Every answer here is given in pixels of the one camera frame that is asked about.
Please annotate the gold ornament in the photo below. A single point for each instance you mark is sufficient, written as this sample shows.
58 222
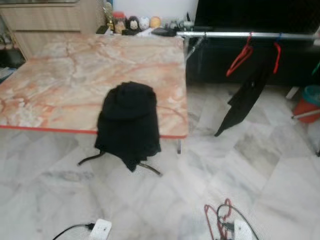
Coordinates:
108 15

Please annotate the light wood cabinet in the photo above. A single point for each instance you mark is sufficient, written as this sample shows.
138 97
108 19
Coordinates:
50 20

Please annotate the black sports jacket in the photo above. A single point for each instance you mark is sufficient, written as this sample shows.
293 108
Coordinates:
127 125

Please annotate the blue hook hanger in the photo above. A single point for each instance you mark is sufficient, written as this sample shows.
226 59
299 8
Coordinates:
279 38

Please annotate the black shirt with red collar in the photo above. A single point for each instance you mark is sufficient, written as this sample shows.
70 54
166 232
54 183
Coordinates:
247 95

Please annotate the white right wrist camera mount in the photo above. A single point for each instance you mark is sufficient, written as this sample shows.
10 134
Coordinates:
242 232

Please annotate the white round plush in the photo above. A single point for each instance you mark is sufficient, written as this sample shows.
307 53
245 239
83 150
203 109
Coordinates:
144 23

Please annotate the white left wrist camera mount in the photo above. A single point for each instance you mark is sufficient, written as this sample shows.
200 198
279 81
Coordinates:
100 230

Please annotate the black television console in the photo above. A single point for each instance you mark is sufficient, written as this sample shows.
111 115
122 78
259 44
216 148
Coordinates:
300 65

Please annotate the black mouse plush white face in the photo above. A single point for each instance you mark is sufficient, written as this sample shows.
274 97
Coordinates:
133 25

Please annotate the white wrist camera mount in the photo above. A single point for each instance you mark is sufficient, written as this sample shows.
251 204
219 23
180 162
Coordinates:
100 230
242 232

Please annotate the black flat television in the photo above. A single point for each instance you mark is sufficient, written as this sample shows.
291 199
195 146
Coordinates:
250 15

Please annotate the red plastic hanger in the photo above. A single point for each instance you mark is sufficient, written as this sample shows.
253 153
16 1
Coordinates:
242 56
207 217

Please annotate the orange round plush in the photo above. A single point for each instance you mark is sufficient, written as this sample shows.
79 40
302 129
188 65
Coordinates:
155 22

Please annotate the orange plastic bucket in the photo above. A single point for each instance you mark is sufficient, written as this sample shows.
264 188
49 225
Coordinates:
302 110

